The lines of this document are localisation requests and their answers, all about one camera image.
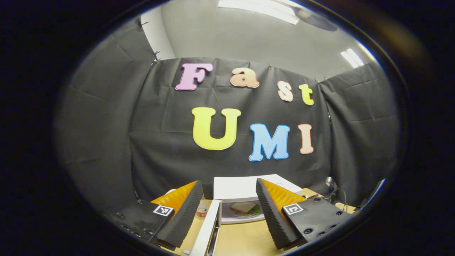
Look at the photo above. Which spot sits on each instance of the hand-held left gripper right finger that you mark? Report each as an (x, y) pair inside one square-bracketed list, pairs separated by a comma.
[(273, 217)]

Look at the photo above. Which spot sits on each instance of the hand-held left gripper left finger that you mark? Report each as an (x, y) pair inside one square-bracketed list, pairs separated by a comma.
[(185, 217)]

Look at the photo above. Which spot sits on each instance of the sandwich with lettuce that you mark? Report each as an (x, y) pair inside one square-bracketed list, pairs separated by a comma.
[(243, 207)]

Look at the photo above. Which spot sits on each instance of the white microwave oven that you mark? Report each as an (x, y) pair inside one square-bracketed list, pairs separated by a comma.
[(234, 188)]

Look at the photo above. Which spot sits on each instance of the small bottle with red label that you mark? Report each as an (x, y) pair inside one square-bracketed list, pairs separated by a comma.
[(202, 212)]

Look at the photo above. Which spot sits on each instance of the white toaster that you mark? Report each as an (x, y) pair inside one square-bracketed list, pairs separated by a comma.
[(172, 191)]

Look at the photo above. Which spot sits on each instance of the brown utensil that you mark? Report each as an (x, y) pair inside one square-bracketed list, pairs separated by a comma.
[(312, 196)]

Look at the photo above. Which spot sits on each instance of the black clamp stand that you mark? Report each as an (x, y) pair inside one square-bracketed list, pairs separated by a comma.
[(332, 192)]

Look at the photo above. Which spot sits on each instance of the small ceiling light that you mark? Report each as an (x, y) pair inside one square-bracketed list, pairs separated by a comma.
[(352, 57)]

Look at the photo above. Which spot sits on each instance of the large ceiling light panel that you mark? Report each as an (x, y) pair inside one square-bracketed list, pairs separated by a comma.
[(256, 9)]

